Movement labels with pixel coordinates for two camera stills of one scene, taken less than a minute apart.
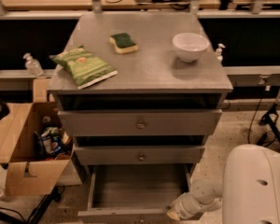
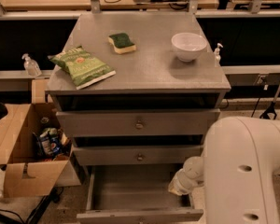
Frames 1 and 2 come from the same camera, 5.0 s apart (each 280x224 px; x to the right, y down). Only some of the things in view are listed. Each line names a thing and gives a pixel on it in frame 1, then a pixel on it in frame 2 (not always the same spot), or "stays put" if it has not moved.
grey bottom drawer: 133,193 stays put
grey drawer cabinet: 149,122 stays put
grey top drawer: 138,122 stays put
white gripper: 184,205 → 184,180
